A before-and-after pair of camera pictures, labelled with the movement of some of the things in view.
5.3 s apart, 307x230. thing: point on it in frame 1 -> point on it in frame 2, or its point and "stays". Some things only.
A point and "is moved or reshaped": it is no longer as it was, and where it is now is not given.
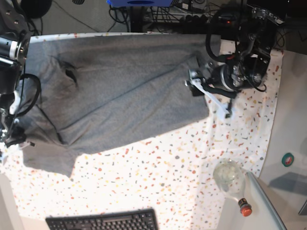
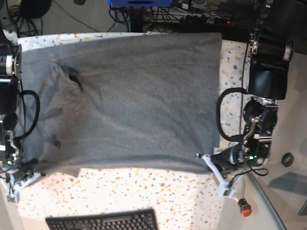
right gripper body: (221, 82) -> (224, 162)
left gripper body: (11, 134) -> (16, 176)
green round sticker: (288, 159) stays
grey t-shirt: (86, 90) is moved or reshaped
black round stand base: (36, 8) stays
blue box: (127, 3) stays
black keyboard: (146, 219) stays
